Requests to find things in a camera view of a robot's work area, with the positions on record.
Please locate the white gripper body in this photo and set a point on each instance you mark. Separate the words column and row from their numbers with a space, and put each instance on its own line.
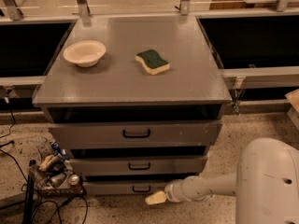
column 172, row 192

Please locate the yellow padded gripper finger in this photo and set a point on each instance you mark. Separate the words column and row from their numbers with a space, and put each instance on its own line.
column 156, row 198

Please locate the grey bottom drawer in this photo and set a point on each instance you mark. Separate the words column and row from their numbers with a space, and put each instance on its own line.
column 127, row 187

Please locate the grey drawer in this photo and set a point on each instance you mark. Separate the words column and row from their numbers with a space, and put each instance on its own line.
column 127, row 187
column 136, row 134
column 155, row 165

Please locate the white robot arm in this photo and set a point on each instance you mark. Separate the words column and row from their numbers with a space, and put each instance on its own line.
column 265, row 185

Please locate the grey middle drawer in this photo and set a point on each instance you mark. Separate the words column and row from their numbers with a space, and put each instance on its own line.
column 155, row 165

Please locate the grey top drawer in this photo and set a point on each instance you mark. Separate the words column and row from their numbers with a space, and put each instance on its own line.
column 136, row 134

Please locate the grey drawer cabinet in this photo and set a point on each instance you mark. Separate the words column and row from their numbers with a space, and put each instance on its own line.
column 118, row 89

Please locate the silver can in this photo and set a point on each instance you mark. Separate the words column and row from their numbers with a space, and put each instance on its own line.
column 74, row 180

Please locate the tray of cluttered items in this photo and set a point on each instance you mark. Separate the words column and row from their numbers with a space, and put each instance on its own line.
column 52, row 174

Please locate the green yellow sponge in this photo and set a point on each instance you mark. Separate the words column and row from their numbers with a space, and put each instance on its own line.
column 152, row 62

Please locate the white paper bowl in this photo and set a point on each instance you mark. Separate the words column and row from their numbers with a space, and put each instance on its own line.
column 85, row 53

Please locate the grey rail right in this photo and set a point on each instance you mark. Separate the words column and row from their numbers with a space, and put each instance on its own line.
column 257, row 78

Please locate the grey rail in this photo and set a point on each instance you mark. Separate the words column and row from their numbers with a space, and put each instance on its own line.
column 21, row 81
column 257, row 78

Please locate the black stand post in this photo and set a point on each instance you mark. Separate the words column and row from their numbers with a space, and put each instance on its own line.
column 29, row 195

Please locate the grey rail left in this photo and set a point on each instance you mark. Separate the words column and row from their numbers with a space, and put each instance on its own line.
column 21, row 81

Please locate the metal frame post centre-left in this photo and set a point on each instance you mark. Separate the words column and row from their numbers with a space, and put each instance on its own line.
column 83, row 8

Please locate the metal frame post left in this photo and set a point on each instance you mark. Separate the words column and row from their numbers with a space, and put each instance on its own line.
column 13, row 10

